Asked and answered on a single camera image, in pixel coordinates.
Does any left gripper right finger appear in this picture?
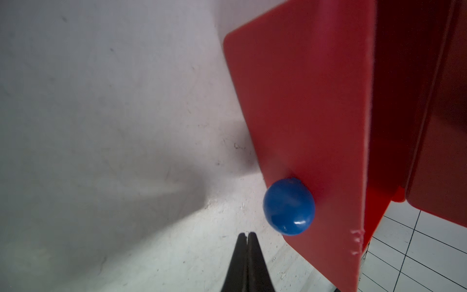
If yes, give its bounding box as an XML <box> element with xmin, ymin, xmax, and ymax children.
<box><xmin>246</xmin><ymin>232</ymin><xmax>275</xmax><ymax>292</ymax></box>

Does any red bottom drawer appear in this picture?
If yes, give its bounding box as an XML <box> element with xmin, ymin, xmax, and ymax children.
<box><xmin>223</xmin><ymin>1</ymin><xmax>404</xmax><ymax>292</ymax></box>

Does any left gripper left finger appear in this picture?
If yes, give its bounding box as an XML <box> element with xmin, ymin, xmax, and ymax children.
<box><xmin>221</xmin><ymin>233</ymin><xmax>248</xmax><ymax>292</ymax></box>

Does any red drawer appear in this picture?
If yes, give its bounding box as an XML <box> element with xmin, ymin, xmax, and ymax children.
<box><xmin>406</xmin><ymin>1</ymin><xmax>467</xmax><ymax>226</ymax></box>
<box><xmin>223</xmin><ymin>1</ymin><xmax>404</xmax><ymax>292</ymax></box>

